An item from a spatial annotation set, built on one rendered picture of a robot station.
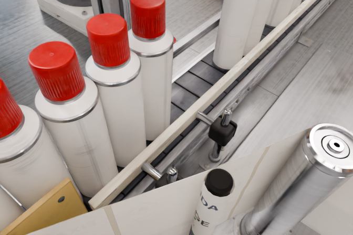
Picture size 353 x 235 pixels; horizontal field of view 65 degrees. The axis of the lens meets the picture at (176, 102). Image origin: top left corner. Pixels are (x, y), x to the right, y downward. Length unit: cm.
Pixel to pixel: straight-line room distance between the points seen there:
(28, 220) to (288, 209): 21
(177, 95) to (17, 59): 36
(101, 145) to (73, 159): 3
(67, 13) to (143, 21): 44
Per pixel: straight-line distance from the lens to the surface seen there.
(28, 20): 77
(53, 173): 27
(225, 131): 37
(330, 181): 21
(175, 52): 41
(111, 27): 24
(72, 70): 22
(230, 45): 47
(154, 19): 27
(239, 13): 44
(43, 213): 28
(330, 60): 61
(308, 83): 54
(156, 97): 32
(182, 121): 38
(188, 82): 48
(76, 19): 67
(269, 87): 58
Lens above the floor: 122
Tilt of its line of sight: 49 degrees down
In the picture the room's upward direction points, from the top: 4 degrees clockwise
